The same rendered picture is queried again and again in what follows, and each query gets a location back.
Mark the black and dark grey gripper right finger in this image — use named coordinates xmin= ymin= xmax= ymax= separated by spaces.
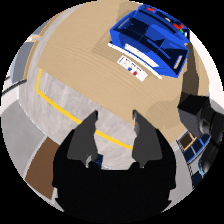
xmin=132 ymin=109 xmax=176 ymax=190

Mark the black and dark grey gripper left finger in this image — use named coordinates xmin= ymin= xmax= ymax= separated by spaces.
xmin=52 ymin=110 xmax=98 ymax=188

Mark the white paper pick list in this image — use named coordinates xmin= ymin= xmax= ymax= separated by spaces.
xmin=117 ymin=55 xmax=148 ymax=81

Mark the blue crate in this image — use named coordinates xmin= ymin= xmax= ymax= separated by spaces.
xmin=137 ymin=4 xmax=190 ymax=44
xmin=109 ymin=10 xmax=189 ymax=78

